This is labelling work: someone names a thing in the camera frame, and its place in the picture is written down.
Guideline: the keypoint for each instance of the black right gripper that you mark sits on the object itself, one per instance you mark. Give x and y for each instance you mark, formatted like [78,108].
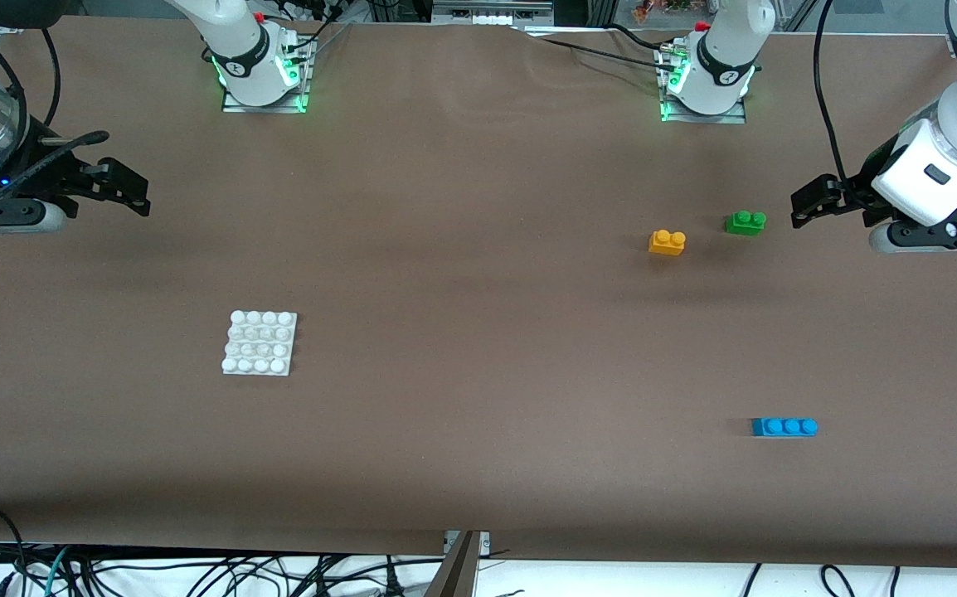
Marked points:
[39,168]

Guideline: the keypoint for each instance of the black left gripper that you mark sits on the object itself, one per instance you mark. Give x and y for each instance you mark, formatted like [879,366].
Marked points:
[857,189]

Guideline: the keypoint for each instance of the yellow two-stud block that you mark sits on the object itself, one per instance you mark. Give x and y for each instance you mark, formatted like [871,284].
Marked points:
[667,243]

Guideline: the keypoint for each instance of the white studded base plate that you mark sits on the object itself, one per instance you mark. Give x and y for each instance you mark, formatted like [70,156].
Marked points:
[259,343]

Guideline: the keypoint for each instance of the green two-stud block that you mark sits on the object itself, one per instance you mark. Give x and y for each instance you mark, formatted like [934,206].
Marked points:
[745,223]

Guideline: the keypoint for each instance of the blue three-stud block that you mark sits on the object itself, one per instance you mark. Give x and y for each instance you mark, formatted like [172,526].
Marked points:
[784,427]

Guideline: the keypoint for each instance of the colourful background item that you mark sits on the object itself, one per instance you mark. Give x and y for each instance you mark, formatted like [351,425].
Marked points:
[665,8]

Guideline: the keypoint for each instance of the grey box behind table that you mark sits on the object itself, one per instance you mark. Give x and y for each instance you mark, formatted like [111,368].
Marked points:
[491,12]

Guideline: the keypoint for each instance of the brown table cover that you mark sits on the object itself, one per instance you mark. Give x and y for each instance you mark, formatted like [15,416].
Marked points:
[445,431]

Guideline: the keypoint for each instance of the aluminium profile beam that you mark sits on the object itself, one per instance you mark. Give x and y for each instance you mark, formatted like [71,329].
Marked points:
[455,572]

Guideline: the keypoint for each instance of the aluminium frame post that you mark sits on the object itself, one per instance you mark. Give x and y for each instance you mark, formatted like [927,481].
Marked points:
[601,12]

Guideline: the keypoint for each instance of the small metal table bracket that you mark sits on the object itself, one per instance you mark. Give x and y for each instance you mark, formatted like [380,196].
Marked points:
[485,541]

